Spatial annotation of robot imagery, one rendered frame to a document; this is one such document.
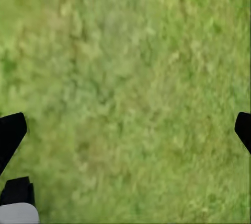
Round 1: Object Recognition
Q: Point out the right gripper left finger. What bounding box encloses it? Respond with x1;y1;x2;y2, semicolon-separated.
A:
0;112;27;175

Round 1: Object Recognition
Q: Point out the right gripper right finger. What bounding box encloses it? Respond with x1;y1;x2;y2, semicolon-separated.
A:
235;112;251;154

